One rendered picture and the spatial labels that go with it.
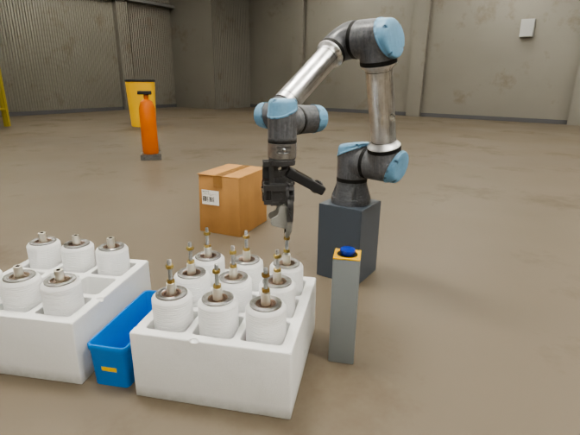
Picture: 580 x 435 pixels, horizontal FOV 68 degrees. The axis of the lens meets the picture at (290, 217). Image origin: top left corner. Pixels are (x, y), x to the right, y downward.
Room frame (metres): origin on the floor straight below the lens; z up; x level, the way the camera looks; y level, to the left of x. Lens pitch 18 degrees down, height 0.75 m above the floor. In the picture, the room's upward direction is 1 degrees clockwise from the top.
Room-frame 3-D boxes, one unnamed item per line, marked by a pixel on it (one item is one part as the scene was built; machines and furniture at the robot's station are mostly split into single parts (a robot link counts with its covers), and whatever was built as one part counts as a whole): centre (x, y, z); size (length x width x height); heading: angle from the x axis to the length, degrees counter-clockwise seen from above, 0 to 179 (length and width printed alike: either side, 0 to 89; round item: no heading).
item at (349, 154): (1.60, -0.24, 0.47); 0.13 x 0.12 x 0.14; 48
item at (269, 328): (0.89, 0.05, 0.16); 0.10 x 0.10 x 0.18
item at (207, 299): (0.91, 0.17, 0.25); 0.08 x 0.08 x 0.01
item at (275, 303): (0.89, 0.05, 0.25); 0.08 x 0.08 x 0.01
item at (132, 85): (7.11, 2.40, 0.36); 0.47 x 0.46 x 0.72; 56
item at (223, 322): (0.91, 0.17, 0.16); 0.10 x 0.10 x 0.18
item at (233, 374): (1.03, 0.15, 0.09); 0.39 x 0.39 x 0.18; 79
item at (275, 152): (1.11, 0.02, 0.57); 0.08 x 0.08 x 0.05
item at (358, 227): (1.60, -0.23, 0.15); 0.18 x 0.18 x 0.30; 56
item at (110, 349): (1.05, 0.42, 0.06); 0.30 x 0.11 x 0.12; 169
